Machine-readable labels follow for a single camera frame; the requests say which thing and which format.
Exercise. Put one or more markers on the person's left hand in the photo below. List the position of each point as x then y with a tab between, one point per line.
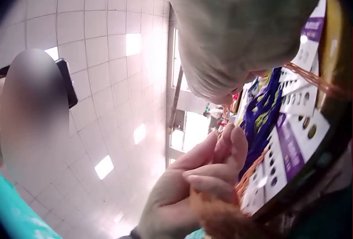
176	189

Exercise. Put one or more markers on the person's right hand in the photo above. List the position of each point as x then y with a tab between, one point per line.
234	29

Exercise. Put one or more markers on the person's left fingers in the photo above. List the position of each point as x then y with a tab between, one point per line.
223	153

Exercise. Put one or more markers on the full shop shelf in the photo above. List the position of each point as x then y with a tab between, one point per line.
292	128

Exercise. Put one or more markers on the bright glass doorway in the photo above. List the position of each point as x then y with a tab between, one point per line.
176	90

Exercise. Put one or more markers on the square ceiling lamp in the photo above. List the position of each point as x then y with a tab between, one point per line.
52	52
103	167
133	44
139	133

